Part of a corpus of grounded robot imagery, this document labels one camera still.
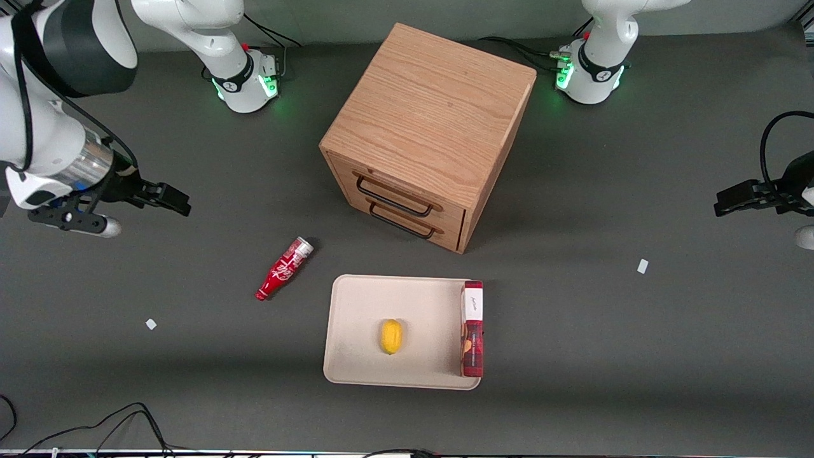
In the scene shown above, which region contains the red coke bottle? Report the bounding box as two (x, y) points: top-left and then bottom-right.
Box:
(255, 237), (315, 302)

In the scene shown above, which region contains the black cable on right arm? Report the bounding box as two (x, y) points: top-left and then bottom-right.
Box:
(10, 0), (139, 176)

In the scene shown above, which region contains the wooden drawer cabinet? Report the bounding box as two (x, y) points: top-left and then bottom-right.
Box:
(319, 23), (537, 255)

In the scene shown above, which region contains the black cable at left base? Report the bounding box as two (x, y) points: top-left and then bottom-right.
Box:
(477, 18), (595, 74)

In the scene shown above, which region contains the yellow lemon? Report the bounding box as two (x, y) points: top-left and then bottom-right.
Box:
(380, 319), (404, 356)

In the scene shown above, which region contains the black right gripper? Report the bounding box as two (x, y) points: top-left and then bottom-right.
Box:
(95, 155), (191, 217)

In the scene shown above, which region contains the black cable at base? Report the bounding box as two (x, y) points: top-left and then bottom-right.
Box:
(244, 13), (303, 49)
(477, 18), (595, 74)

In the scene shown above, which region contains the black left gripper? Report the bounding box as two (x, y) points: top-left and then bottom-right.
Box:
(714, 151), (814, 218)

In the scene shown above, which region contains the black floor cable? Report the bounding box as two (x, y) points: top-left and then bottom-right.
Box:
(0, 394), (18, 443)
(361, 448), (443, 458)
(18, 402), (176, 458)

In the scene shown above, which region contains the beige plastic tray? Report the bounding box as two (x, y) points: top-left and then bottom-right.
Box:
(322, 274), (483, 391)

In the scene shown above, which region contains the red snack box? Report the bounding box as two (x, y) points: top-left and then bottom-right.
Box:
(459, 280), (485, 378)

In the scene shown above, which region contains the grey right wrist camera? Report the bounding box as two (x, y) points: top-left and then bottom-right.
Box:
(28, 202), (122, 239)

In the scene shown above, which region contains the wooden drawer front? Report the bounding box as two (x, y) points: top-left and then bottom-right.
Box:
(331, 155), (469, 231)
(347, 191), (466, 253)

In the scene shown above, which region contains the black looped left gripper cable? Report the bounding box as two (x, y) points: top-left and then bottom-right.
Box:
(759, 111), (814, 191)

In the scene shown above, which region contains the black cable at right base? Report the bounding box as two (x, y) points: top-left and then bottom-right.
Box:
(244, 13), (303, 49)

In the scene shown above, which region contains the black metal drawer handle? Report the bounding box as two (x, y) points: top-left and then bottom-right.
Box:
(355, 174), (436, 219)
(368, 202), (438, 241)

